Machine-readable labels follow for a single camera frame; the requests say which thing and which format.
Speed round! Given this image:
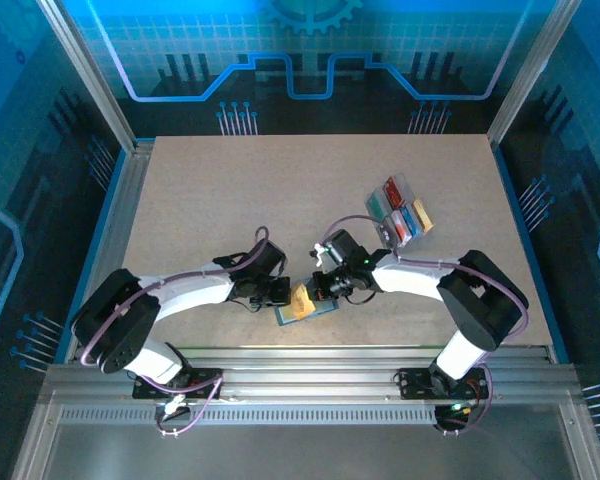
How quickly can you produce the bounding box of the gold VIP card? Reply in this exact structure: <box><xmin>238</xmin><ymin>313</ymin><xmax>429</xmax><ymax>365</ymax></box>
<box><xmin>289</xmin><ymin>281</ymin><xmax>316</xmax><ymax>322</ymax></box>
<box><xmin>411</xmin><ymin>198</ymin><xmax>436</xmax><ymax>233</ymax></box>

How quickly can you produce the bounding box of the teal leather card holder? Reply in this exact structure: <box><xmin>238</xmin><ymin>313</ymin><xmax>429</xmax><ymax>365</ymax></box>
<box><xmin>273</xmin><ymin>297</ymin><xmax>342</xmax><ymax>328</ymax></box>

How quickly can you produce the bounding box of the clear plastic card tray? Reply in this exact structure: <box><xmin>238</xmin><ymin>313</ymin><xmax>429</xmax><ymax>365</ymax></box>
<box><xmin>363</xmin><ymin>171</ymin><xmax>437</xmax><ymax>250</ymax></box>

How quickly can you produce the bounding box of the black card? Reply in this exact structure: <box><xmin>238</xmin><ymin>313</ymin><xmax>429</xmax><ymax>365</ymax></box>
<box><xmin>378</xmin><ymin>218</ymin><xmax>400</xmax><ymax>248</ymax></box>

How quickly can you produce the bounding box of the white and red card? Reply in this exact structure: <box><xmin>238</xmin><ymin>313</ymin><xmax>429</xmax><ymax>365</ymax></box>
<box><xmin>389</xmin><ymin>210</ymin><xmax>412</xmax><ymax>245</ymax></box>

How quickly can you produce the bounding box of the teal card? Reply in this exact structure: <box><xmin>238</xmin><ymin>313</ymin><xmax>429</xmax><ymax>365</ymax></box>
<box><xmin>365</xmin><ymin>193</ymin><xmax>389</xmax><ymax>220</ymax></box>

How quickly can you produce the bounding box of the blue card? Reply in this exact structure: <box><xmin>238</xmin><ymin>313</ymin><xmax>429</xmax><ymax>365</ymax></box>
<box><xmin>401</xmin><ymin>204</ymin><xmax>424</xmax><ymax>237</ymax></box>

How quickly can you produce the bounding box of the red VIP card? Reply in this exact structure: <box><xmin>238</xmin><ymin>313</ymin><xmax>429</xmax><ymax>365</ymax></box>
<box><xmin>382</xmin><ymin>177</ymin><xmax>408</xmax><ymax>210</ymax></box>

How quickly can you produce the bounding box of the grey metal panel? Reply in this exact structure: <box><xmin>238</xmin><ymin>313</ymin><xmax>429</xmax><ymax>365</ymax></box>
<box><xmin>44</xmin><ymin>424</ymin><xmax>579</xmax><ymax>480</ymax></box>

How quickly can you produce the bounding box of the blue table side trim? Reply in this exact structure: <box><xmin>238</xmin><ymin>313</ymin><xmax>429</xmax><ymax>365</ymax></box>
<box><xmin>53</xmin><ymin>147</ymin><xmax>131</xmax><ymax>364</ymax></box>
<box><xmin>492</xmin><ymin>143</ymin><xmax>572</xmax><ymax>365</ymax></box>

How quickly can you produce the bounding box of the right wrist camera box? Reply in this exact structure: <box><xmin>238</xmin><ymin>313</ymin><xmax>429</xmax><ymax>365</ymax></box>
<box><xmin>309</xmin><ymin>239</ymin><xmax>337</xmax><ymax>270</ymax></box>

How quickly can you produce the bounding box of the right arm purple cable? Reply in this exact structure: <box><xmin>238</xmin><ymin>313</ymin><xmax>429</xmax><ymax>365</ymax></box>
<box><xmin>322</xmin><ymin>214</ymin><xmax>529</xmax><ymax>436</ymax></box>

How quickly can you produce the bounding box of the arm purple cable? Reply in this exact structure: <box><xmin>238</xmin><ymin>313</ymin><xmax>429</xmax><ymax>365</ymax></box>
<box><xmin>80</xmin><ymin>225</ymin><xmax>271</xmax><ymax>437</ymax></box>
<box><xmin>322</xmin><ymin>214</ymin><xmax>529</xmax><ymax>436</ymax></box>

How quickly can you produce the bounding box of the aluminium frame rail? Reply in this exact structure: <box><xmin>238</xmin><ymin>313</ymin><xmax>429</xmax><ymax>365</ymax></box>
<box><xmin>37</xmin><ymin>344</ymin><xmax>586</xmax><ymax>407</ymax></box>

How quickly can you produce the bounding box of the slotted grey cable duct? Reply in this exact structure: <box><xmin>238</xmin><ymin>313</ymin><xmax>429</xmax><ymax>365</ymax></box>
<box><xmin>57</xmin><ymin>405</ymin><xmax>566</xmax><ymax>427</ymax></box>

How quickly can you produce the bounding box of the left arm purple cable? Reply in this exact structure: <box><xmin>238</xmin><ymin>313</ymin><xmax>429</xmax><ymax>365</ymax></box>
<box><xmin>80</xmin><ymin>225</ymin><xmax>271</xmax><ymax>437</ymax></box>

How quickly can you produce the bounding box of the white cable connector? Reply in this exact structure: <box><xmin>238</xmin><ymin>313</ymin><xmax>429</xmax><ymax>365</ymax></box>
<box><xmin>162</xmin><ymin>392</ymin><xmax>191</xmax><ymax>416</ymax></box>

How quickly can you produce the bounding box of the aluminium table side rail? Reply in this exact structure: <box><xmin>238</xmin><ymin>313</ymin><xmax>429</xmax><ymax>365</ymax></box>
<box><xmin>64</xmin><ymin>139</ymin><xmax>155</xmax><ymax>362</ymax></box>

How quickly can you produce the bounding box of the black cable connector hub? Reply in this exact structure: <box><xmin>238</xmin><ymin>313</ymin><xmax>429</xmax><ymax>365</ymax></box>
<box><xmin>432</xmin><ymin>401</ymin><xmax>476</xmax><ymax>437</ymax></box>

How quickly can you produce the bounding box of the aluminium frame post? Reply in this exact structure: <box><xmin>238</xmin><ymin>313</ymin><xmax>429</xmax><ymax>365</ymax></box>
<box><xmin>487</xmin><ymin>0</ymin><xmax>584</xmax><ymax>146</ymax></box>
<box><xmin>33</xmin><ymin>0</ymin><xmax>140</xmax><ymax>153</ymax></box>

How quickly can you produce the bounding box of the aluminium frame leg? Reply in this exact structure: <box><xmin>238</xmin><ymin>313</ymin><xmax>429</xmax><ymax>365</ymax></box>
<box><xmin>558</xmin><ymin>402</ymin><xmax>600</xmax><ymax>480</ymax></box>
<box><xmin>10</xmin><ymin>402</ymin><xmax>64</xmax><ymax>480</ymax></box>

